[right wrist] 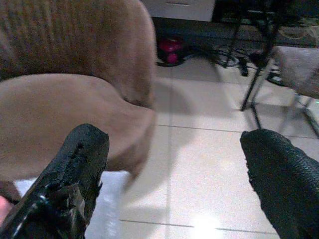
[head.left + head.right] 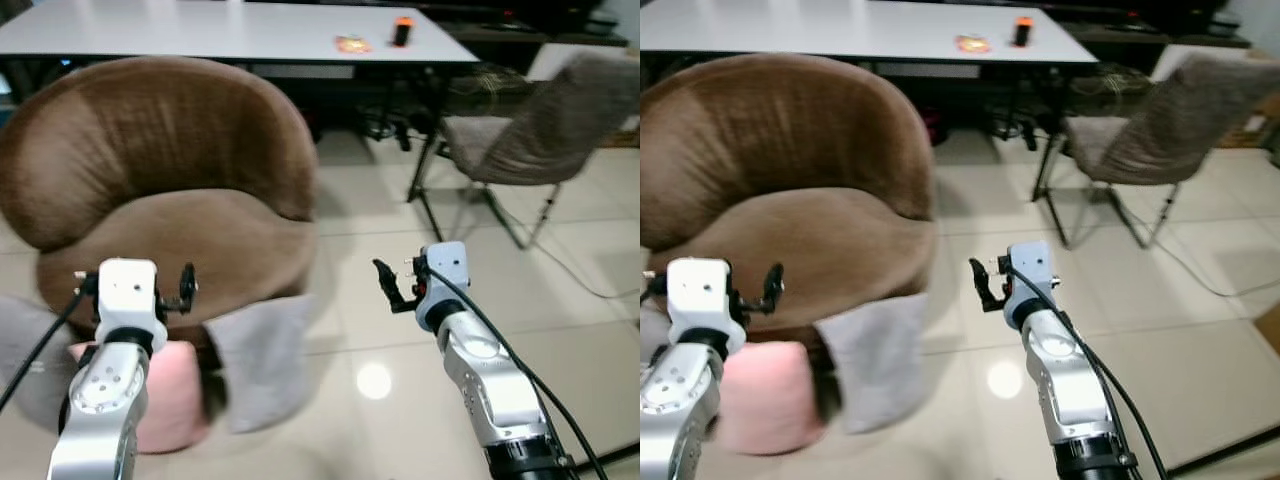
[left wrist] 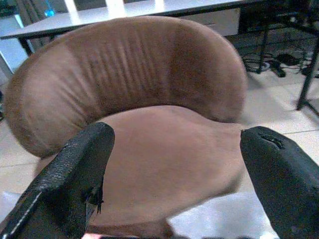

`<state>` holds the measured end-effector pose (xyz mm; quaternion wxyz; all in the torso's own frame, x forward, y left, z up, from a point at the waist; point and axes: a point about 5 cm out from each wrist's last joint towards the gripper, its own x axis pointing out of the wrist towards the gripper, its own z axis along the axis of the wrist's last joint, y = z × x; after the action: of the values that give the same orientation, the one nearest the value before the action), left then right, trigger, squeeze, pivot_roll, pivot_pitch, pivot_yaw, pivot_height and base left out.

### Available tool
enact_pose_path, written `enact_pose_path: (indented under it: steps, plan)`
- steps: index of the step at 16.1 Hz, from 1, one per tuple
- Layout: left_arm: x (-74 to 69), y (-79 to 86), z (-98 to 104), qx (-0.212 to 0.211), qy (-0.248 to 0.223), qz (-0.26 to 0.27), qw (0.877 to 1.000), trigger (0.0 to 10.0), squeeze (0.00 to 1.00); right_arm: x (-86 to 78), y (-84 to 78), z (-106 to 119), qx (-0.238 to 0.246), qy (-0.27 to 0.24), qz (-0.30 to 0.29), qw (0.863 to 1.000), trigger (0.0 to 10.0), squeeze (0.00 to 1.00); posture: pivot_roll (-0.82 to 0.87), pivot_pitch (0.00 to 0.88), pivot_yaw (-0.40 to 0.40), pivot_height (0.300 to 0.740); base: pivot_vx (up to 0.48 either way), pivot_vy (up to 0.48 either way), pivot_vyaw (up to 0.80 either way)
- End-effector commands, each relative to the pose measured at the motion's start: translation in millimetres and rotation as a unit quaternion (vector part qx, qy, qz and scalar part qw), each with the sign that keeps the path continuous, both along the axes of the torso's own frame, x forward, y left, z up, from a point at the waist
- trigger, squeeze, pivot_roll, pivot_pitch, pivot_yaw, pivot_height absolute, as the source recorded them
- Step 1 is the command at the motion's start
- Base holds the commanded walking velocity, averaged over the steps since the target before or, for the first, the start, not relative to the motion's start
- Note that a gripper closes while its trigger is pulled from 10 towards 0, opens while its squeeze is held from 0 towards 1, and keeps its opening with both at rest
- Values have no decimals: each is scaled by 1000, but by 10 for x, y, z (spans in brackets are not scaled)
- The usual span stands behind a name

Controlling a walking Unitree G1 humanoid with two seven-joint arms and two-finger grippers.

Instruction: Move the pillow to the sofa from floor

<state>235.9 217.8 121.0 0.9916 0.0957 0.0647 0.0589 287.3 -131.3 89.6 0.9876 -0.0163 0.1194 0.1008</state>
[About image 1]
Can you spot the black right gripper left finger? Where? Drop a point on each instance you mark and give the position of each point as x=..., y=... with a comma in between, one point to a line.
x=62, y=179

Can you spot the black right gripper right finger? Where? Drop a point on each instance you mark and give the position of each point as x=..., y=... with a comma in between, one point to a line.
x=286, y=186

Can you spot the white pillow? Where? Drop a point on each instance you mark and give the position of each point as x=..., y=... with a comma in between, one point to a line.
x=109, y=199

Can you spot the pink pillow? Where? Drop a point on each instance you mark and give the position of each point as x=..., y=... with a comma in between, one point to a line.
x=3, y=206

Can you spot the brown round sofa chair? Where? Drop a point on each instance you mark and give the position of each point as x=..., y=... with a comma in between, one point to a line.
x=62, y=49

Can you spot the black tripod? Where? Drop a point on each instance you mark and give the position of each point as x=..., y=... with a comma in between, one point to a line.
x=259, y=74

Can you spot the grey seat metal chair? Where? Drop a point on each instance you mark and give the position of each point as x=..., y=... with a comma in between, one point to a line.
x=299, y=69

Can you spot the red appliance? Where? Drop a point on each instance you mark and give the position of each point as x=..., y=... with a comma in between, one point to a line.
x=170, y=51

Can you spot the white cabinet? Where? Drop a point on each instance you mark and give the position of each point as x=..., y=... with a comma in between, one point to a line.
x=179, y=8

